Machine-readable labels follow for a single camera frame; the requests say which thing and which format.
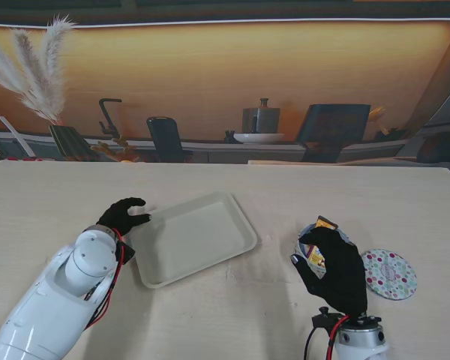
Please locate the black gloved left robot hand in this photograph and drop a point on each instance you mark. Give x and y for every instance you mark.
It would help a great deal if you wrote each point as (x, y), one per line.
(118, 219)

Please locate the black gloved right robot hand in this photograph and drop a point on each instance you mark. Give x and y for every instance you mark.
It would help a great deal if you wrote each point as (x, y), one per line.
(345, 277)

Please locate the purple cookie packet with picture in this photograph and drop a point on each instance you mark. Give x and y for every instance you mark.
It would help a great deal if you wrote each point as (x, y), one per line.
(315, 258)

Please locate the round polka dot box lid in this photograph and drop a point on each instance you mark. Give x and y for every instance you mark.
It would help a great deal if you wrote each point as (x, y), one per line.
(392, 273)

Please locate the round polka dot cookie box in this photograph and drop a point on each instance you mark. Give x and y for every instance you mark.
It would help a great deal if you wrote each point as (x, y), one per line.
(300, 248)

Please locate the dark brown cookie packet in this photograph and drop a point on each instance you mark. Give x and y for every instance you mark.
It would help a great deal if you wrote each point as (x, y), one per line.
(325, 223)

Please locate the beige rectangular tray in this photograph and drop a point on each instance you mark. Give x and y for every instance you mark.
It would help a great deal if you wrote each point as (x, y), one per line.
(195, 240)

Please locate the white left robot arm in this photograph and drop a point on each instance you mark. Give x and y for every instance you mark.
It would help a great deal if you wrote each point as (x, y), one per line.
(60, 285)

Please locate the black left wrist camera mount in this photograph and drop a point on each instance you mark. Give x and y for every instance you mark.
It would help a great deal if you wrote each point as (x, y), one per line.
(126, 253)

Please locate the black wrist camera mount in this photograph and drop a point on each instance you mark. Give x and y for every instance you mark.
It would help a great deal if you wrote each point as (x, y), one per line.
(126, 253)
(324, 320)

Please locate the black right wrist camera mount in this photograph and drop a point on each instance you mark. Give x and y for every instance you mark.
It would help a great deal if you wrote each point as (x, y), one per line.
(324, 320)

